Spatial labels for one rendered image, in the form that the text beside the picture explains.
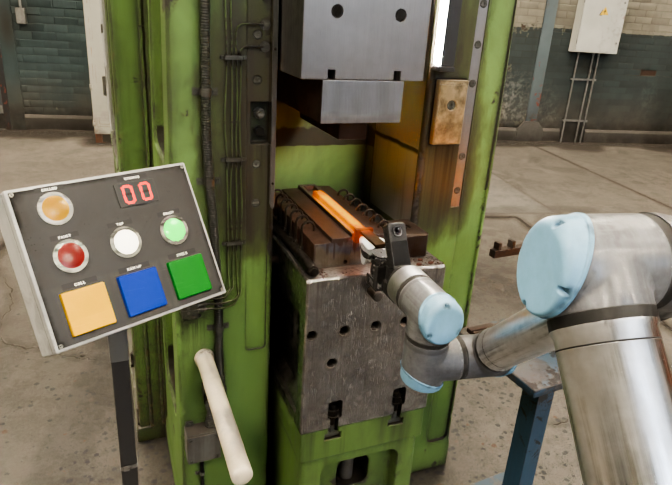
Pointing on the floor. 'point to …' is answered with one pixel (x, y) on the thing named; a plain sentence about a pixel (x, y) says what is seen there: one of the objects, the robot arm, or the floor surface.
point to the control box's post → (119, 352)
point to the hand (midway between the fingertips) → (367, 236)
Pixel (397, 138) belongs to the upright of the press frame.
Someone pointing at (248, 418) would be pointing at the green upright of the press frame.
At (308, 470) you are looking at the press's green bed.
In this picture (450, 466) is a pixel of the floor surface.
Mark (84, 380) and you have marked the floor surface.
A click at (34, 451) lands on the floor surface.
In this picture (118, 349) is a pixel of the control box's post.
